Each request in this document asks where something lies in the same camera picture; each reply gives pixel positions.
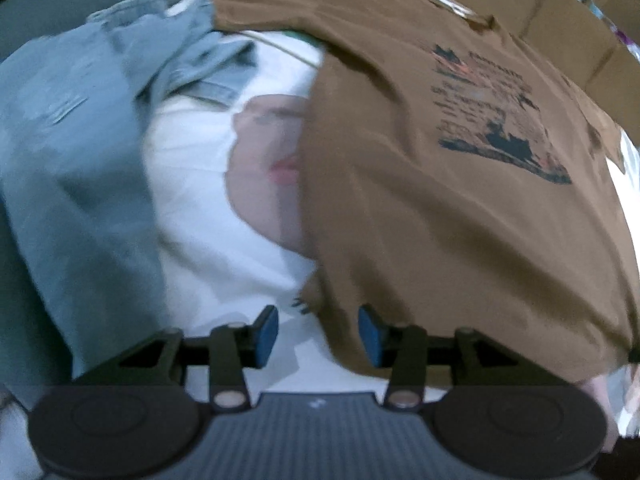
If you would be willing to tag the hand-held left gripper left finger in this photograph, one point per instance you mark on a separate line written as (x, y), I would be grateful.
(267, 335)

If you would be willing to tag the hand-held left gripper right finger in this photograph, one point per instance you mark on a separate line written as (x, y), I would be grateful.
(370, 335)

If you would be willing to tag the brown printed t-shirt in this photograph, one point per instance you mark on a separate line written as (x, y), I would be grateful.
(425, 210)

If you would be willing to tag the blue denim pants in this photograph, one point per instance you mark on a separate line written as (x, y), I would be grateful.
(75, 160)

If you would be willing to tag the bear print bedsheet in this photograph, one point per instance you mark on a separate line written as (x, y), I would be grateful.
(200, 160)

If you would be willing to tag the flattened cardboard box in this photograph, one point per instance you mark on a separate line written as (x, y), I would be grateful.
(550, 0)

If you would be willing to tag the dark green-grey blanket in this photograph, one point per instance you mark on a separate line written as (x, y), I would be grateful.
(75, 5)

